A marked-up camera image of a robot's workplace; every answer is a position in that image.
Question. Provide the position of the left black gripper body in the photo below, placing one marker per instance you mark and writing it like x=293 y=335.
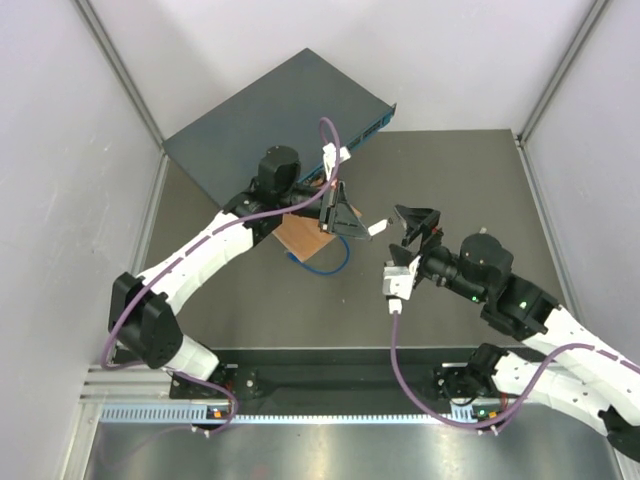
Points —
x=327 y=214

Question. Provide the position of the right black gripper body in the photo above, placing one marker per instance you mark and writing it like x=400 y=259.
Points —
x=427 y=245

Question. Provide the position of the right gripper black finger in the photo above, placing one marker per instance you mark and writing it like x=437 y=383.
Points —
x=417 y=219
x=404 y=257

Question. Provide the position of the silver transceiver plug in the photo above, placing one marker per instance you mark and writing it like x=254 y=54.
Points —
x=379 y=227

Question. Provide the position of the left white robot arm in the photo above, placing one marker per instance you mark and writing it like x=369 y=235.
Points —
x=144 y=307

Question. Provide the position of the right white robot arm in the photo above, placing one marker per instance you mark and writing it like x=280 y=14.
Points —
x=580 y=375

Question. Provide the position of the wooden board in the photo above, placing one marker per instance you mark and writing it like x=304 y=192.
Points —
x=302 y=236

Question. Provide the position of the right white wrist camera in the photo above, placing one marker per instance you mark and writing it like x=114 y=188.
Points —
x=397 y=285

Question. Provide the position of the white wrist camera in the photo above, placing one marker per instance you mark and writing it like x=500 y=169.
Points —
x=397 y=285
x=332 y=156

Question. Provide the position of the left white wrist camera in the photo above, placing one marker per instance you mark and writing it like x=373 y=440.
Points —
x=332 y=156

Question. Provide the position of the dark blue network switch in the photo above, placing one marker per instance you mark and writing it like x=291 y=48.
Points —
x=220 y=151

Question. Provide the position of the aluminium frame rail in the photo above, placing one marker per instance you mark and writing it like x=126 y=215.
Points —
x=125 y=385

